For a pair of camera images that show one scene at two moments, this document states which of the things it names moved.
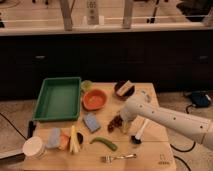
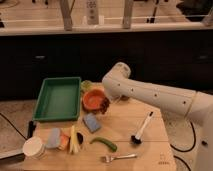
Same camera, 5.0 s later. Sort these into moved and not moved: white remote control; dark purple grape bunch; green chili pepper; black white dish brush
Moved: dark purple grape bunch
Not moved: green chili pepper; black white dish brush; white remote control
